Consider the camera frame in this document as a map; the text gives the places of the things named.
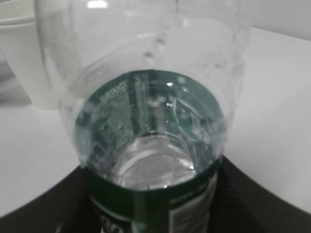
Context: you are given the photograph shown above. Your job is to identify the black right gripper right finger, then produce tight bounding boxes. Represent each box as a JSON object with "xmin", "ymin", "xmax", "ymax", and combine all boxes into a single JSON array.
[{"xmin": 207, "ymin": 157, "xmax": 311, "ymax": 233}]

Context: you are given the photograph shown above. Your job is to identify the white paper cup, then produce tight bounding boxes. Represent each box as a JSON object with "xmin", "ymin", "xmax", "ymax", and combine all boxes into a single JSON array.
[{"xmin": 0, "ymin": 0, "xmax": 58, "ymax": 110}]

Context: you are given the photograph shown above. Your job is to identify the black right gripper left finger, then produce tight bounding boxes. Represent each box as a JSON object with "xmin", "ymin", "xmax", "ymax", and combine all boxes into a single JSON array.
[{"xmin": 0, "ymin": 167, "xmax": 97, "ymax": 233}]

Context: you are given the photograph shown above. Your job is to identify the clear green-label water bottle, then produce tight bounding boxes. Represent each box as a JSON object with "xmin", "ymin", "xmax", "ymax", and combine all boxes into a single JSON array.
[{"xmin": 35, "ymin": 0, "xmax": 249, "ymax": 233}]

